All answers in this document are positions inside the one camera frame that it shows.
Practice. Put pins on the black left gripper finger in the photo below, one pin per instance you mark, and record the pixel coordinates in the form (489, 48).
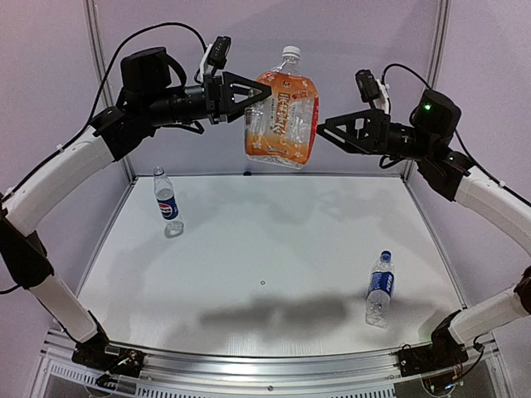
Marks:
(241, 89)
(236, 105)

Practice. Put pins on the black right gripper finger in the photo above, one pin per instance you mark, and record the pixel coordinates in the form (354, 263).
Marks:
(338, 142)
(354, 121)

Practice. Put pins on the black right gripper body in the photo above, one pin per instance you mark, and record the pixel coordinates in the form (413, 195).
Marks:
(384, 132)

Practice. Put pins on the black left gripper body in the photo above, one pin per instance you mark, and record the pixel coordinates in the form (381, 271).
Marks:
(212, 98)

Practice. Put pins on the orange label bottle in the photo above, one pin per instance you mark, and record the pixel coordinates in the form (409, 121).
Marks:
(281, 128)

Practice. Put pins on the Pepsi bottle blue label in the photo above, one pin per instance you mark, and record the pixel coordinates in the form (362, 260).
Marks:
(167, 204)

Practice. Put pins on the clear bottle blue text label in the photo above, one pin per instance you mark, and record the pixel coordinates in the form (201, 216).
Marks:
(380, 290)

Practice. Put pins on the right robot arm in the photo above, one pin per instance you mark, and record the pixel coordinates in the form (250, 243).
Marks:
(456, 177)

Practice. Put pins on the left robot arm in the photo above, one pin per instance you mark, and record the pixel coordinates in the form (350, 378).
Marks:
(107, 138)

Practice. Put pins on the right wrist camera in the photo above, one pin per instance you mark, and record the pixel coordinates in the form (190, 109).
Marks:
(372, 91)

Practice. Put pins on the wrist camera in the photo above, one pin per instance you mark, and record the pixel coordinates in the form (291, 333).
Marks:
(372, 91)
(214, 58)

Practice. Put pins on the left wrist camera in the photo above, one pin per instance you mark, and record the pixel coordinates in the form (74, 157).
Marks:
(214, 58)

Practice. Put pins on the left corner aluminium post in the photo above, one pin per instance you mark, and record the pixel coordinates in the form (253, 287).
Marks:
(97, 51)

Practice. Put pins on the corner aluminium post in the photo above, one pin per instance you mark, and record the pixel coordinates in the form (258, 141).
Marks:
(97, 51)
(438, 42)

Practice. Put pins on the right corner aluminium post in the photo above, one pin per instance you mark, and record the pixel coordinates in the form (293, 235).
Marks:
(438, 42)

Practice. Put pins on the aluminium table frame rail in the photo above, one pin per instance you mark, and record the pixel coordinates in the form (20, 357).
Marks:
(177, 374)

